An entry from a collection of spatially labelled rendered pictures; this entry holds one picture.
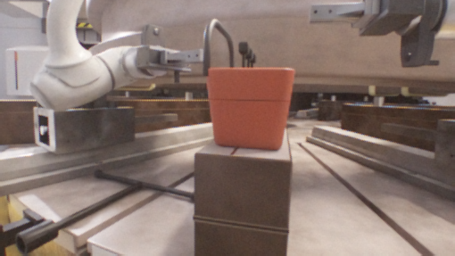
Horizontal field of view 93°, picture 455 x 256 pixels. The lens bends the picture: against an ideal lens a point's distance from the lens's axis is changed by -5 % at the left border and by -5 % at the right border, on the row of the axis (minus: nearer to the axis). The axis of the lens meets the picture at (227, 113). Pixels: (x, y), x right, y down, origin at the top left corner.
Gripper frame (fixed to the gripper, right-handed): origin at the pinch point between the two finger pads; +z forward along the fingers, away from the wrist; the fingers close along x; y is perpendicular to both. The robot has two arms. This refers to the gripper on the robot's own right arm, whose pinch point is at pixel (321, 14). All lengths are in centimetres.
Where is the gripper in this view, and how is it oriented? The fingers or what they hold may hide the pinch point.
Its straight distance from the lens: 46.5
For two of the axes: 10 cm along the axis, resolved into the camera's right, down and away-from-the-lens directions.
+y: 0.2, -10.0, -0.9
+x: -2.3, 0.8, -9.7
